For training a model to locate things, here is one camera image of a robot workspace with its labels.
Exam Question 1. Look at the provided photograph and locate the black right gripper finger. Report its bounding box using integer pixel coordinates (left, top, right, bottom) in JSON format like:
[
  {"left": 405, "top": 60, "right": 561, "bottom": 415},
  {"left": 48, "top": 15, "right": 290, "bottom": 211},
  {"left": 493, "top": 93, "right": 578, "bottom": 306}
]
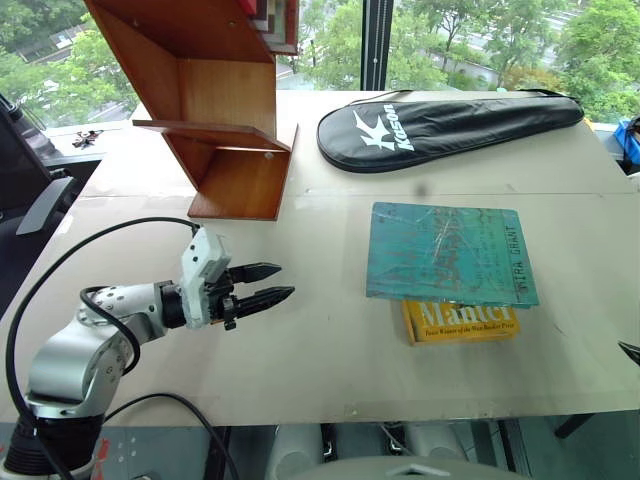
[{"left": 616, "top": 339, "right": 640, "bottom": 369}]

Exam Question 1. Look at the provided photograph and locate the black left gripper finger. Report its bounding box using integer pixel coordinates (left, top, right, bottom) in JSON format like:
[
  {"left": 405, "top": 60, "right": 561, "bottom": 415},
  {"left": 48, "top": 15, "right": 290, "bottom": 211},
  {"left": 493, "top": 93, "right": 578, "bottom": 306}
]
[
  {"left": 228, "top": 261, "right": 284, "bottom": 287},
  {"left": 234, "top": 285, "right": 297, "bottom": 320}
]

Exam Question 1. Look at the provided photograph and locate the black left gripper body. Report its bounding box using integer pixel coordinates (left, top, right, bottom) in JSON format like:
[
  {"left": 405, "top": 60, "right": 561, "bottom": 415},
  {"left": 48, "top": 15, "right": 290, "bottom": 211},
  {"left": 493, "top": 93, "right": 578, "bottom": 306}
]
[{"left": 206, "top": 267, "right": 247, "bottom": 333}]

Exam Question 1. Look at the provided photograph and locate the yellow paperback book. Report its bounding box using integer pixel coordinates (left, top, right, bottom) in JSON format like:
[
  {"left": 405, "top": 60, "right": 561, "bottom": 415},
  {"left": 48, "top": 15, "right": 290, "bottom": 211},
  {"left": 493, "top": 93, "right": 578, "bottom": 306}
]
[{"left": 401, "top": 299, "right": 522, "bottom": 347}]

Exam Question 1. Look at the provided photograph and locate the wooden zigzag shelf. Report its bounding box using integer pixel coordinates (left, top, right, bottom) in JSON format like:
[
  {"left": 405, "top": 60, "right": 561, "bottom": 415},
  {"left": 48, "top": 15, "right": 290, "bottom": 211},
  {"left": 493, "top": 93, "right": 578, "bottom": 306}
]
[{"left": 82, "top": 0, "right": 300, "bottom": 222}]

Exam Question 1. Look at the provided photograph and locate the teal hardcover book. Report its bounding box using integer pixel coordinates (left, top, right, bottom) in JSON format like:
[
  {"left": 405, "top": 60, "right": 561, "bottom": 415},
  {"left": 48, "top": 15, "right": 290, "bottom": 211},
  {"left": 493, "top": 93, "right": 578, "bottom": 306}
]
[{"left": 364, "top": 201, "right": 542, "bottom": 310}]

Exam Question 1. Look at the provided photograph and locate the grey rounded robot torso top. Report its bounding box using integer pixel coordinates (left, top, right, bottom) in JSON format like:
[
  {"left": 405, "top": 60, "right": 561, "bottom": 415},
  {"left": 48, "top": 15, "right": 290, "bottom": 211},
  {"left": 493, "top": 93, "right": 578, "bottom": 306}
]
[{"left": 297, "top": 453, "right": 537, "bottom": 480}]

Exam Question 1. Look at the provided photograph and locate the black table leg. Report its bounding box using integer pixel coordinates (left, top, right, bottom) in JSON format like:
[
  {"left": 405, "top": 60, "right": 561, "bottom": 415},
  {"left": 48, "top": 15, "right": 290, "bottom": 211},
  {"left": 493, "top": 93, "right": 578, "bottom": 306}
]
[{"left": 553, "top": 411, "right": 597, "bottom": 441}]

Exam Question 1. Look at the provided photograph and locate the grey rounded robot body shape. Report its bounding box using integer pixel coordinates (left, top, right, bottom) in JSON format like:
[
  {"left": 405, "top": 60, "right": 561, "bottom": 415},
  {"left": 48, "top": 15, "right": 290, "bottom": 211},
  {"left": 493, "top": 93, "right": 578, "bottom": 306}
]
[
  {"left": 403, "top": 421, "right": 470, "bottom": 462},
  {"left": 263, "top": 423, "right": 327, "bottom": 480}
]

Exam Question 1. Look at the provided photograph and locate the blue bag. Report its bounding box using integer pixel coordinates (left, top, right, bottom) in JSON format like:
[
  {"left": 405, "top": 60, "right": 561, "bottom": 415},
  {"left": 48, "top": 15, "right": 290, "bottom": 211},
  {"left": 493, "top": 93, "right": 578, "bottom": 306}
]
[{"left": 611, "top": 115, "right": 640, "bottom": 175}]

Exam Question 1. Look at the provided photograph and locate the small bunch of keys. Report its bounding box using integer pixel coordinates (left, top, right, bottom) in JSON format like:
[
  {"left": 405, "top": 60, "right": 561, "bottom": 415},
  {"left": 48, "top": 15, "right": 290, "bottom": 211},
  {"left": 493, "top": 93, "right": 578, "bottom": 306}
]
[{"left": 71, "top": 128, "right": 105, "bottom": 151}]

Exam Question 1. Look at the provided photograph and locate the black Kason racket cover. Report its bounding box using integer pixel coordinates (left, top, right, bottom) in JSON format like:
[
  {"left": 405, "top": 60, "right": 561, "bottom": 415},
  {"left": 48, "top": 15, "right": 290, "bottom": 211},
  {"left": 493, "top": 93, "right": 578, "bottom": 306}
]
[{"left": 315, "top": 88, "right": 587, "bottom": 175}]

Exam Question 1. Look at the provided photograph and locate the black office chair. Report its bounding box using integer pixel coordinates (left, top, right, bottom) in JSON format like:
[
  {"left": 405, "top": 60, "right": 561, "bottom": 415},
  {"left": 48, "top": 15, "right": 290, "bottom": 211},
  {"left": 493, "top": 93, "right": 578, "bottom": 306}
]
[{"left": 0, "top": 92, "right": 84, "bottom": 238}]

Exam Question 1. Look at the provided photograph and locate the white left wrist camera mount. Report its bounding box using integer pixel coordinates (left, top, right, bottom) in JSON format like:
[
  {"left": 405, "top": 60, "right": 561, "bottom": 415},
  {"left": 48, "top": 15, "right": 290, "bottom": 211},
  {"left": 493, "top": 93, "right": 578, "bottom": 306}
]
[{"left": 178, "top": 227, "right": 234, "bottom": 330}]

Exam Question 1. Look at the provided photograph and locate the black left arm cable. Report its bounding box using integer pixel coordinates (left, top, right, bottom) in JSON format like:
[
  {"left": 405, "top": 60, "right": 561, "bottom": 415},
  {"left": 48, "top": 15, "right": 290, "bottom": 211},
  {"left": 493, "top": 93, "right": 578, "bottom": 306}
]
[{"left": 0, "top": 215, "right": 204, "bottom": 480}]

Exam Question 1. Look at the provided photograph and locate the black cable under table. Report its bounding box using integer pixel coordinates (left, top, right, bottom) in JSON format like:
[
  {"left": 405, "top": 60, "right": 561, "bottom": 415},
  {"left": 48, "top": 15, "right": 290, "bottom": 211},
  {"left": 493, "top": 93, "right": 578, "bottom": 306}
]
[{"left": 101, "top": 392, "right": 242, "bottom": 480}]

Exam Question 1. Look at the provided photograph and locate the dark window frame post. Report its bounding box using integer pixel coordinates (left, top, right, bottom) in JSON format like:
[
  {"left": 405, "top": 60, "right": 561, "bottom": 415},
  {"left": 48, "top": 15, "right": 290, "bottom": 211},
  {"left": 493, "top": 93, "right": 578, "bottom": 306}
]
[{"left": 360, "top": 0, "right": 395, "bottom": 92}]

